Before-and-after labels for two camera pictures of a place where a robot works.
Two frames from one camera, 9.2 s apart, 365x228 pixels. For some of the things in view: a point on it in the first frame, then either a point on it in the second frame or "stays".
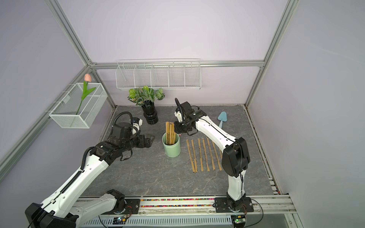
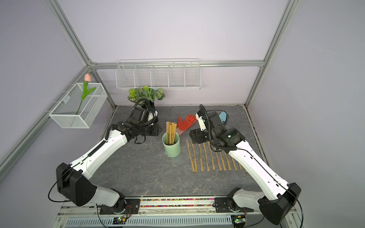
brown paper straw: (213, 164) stays
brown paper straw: (200, 150) stays
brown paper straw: (217, 156) stays
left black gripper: (142, 144) -> (155, 132)
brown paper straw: (205, 154) stays
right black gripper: (177, 129) -> (197, 133)
